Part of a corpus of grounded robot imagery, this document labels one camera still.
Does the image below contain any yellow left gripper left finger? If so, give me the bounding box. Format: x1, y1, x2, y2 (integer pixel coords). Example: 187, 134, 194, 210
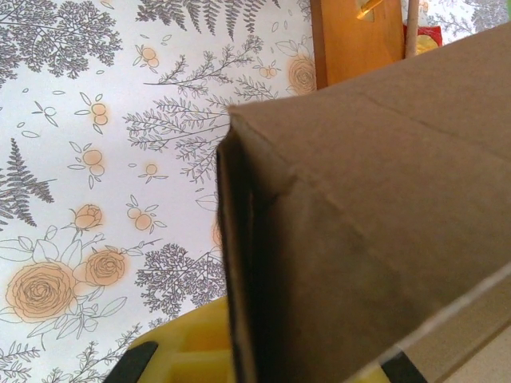
113, 297, 237, 383

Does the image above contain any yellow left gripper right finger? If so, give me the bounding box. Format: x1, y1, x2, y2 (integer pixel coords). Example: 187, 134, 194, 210
358, 350, 425, 383

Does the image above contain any brown cardboard paper box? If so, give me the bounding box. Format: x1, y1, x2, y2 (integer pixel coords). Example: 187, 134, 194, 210
214, 22, 511, 383

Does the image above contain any white floral print tablecloth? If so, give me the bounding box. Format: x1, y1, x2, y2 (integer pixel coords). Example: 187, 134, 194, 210
0, 0, 511, 383

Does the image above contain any red and yellow packet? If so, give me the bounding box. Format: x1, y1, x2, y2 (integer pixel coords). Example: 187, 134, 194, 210
402, 25, 442, 57

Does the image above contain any light wooden stick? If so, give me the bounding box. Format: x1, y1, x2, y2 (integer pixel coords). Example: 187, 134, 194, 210
404, 0, 421, 59

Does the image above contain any gold metal wire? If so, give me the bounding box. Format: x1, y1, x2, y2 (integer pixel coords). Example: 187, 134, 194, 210
355, 0, 385, 21

